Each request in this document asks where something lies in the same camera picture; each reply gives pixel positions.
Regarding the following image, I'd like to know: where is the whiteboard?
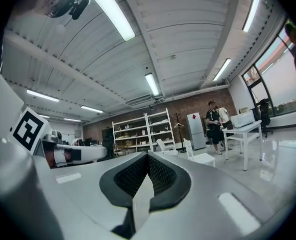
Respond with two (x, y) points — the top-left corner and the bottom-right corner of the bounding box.
(61, 133), (75, 145)

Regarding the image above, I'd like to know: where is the white appliance box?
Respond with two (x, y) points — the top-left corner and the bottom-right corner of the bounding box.
(230, 109), (255, 129)

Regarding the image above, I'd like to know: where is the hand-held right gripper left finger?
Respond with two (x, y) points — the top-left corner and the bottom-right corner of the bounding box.
(50, 151), (148, 240)

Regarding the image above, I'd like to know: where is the white metal shelf unit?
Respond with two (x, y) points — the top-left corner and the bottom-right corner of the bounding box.
(112, 113), (151, 154)
(144, 108), (178, 153)

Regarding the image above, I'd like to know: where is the black head camera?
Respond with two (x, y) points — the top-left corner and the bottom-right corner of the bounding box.
(69, 0), (91, 21)

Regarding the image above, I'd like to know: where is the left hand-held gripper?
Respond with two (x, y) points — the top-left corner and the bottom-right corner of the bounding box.
(8, 106), (108, 170)

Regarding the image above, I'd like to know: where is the ceiling air conditioner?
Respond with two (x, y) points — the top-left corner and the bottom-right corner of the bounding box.
(126, 95), (156, 109)

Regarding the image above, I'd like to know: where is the white rectangular table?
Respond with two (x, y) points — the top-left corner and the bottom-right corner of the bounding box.
(222, 120), (263, 172)

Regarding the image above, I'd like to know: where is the large window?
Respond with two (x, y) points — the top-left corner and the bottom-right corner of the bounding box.
(241, 17), (296, 117)

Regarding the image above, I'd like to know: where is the long ceiling light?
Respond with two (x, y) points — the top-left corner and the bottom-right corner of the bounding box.
(26, 88), (60, 103)
(212, 58), (232, 82)
(242, 0), (263, 33)
(80, 105), (105, 114)
(144, 73), (160, 97)
(80, 0), (136, 42)

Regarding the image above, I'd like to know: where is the black coat rack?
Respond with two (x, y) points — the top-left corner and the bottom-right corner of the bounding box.
(173, 112), (188, 154)

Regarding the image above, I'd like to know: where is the white office chair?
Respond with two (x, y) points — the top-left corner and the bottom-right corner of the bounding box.
(156, 138), (179, 157)

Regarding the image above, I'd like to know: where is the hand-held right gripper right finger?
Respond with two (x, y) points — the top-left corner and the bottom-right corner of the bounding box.
(135, 151), (281, 240)

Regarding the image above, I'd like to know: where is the white refrigerator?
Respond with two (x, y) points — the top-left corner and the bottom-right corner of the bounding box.
(186, 111), (207, 151)

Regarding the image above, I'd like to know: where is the white wooden chair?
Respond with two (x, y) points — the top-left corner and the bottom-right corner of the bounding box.
(183, 138), (216, 168)

